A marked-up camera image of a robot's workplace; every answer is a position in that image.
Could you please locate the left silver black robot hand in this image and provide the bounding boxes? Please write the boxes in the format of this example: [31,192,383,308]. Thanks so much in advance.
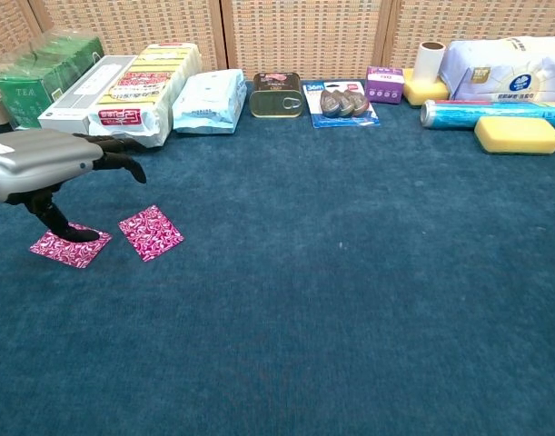
[0,128,148,243]

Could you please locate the magenta patterned card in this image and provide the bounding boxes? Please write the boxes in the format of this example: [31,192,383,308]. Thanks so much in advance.
[29,221,114,270]
[117,204,185,263]

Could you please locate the white power strip box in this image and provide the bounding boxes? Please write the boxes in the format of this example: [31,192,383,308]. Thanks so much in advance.
[37,54,138,137]

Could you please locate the clear box green tea bags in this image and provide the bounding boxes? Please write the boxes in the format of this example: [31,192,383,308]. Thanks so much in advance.
[0,29,106,132]

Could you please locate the yellow sponge multipack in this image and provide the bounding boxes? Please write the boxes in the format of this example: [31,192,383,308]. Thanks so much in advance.
[85,42,203,150]

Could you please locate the light blue wet wipes pack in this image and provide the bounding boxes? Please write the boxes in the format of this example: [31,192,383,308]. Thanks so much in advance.
[171,68,249,135]

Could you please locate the black gold meat can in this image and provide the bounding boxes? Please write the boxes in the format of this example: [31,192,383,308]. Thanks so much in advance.
[248,71,304,119]

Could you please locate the wicker folding screen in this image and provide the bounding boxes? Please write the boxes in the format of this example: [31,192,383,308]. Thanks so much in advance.
[0,0,555,83]

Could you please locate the blue blister pack with hooks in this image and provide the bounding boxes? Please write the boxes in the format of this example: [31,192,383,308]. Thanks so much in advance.
[302,80,382,130]

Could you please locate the blue felt table cover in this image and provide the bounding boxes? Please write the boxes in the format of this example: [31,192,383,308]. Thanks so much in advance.
[0,80,555,436]

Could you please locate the small purple box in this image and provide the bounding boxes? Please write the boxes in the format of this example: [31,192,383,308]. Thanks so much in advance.
[363,65,405,105]

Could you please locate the yellow sponge under paper roll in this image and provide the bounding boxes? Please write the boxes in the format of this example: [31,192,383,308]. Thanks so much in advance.
[401,67,451,108]

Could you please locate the white paper roll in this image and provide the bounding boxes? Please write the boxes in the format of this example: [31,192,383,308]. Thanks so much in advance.
[415,41,447,86]

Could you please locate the blue food wrap roll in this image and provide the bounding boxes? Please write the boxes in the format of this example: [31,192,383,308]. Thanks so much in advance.
[420,99,555,133]

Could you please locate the white tissue pack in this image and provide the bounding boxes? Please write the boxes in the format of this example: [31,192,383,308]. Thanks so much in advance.
[438,35,555,104]

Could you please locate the yellow sponge with green base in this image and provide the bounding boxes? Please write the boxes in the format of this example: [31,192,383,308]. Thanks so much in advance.
[473,115,555,156]

